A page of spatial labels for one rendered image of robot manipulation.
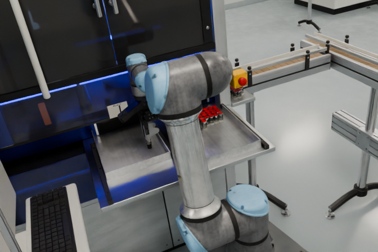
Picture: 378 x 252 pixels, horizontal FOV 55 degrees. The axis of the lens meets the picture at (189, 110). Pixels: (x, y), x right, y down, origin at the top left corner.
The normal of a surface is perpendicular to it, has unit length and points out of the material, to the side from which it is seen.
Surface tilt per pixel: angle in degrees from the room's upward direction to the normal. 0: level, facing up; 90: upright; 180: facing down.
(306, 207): 0
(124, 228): 90
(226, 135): 0
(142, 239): 90
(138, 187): 0
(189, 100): 77
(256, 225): 90
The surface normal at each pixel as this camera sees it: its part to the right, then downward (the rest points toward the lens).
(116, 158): -0.11, -0.86
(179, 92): 0.30, 0.28
